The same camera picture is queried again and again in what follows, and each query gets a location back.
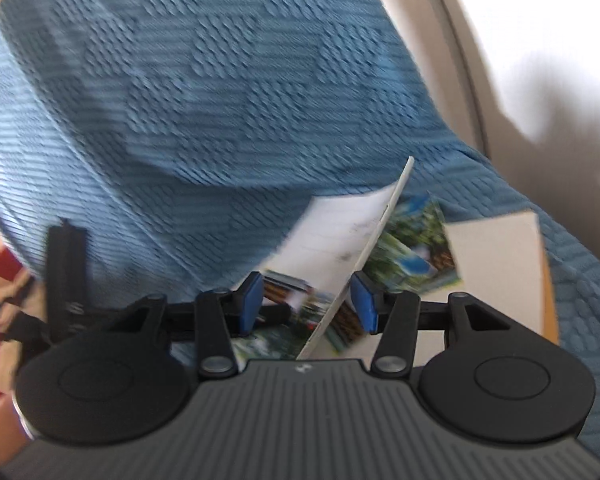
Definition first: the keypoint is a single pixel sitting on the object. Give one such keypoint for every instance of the white orange book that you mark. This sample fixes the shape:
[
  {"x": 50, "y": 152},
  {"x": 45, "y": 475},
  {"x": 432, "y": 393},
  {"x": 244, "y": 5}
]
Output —
[{"x": 495, "y": 270}]

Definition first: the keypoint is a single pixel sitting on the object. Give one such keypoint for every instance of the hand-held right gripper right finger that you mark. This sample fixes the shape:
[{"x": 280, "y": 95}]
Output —
[{"x": 365, "y": 305}]

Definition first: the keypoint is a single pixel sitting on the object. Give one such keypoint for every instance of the blue textured sofa cover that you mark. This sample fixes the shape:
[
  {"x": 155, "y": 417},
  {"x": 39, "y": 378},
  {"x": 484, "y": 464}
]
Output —
[{"x": 180, "y": 110}]

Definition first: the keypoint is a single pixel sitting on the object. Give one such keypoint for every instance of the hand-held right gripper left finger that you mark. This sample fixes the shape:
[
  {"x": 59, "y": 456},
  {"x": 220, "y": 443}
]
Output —
[{"x": 250, "y": 305}]

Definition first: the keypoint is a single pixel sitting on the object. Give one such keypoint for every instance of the white side table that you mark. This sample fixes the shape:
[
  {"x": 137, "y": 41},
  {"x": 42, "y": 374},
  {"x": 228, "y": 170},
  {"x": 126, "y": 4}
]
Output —
[{"x": 530, "y": 35}]

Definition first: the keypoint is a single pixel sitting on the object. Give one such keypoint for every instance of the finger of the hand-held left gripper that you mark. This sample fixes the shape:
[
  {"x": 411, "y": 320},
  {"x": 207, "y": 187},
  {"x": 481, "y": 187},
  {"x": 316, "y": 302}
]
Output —
[{"x": 67, "y": 280}]

